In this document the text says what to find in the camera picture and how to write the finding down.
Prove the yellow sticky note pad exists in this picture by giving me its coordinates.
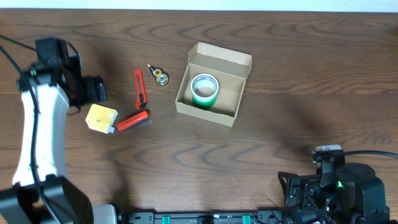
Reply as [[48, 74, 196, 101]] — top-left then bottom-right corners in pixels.
[[85, 104, 118, 134]]

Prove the brown cardboard box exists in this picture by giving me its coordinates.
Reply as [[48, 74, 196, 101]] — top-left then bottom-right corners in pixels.
[[175, 42, 252, 127]]

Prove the white tape roll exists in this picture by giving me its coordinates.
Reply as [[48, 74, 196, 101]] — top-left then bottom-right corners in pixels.
[[190, 73, 220, 97]]

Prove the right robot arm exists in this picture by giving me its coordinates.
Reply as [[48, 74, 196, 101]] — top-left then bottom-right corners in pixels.
[[278, 149, 396, 224]]

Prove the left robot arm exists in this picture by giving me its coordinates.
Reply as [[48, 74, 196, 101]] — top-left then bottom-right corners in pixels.
[[1, 37, 120, 224]]

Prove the left black cable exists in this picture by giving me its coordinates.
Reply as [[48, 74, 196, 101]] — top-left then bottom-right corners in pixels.
[[0, 34, 60, 224]]

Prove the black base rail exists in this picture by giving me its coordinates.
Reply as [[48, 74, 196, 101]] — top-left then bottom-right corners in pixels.
[[118, 210, 287, 224]]

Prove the red utility knife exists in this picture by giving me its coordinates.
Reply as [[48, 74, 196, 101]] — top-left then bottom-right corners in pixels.
[[134, 69, 147, 110]]

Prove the green tape roll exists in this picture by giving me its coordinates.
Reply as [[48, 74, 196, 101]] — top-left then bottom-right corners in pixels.
[[192, 94, 218, 108]]

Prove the red black stapler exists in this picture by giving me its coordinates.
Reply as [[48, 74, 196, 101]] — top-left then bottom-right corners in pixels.
[[117, 111, 149, 131]]

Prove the correction tape dispenser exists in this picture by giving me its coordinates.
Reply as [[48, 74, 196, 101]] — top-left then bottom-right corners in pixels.
[[147, 64, 169, 86]]

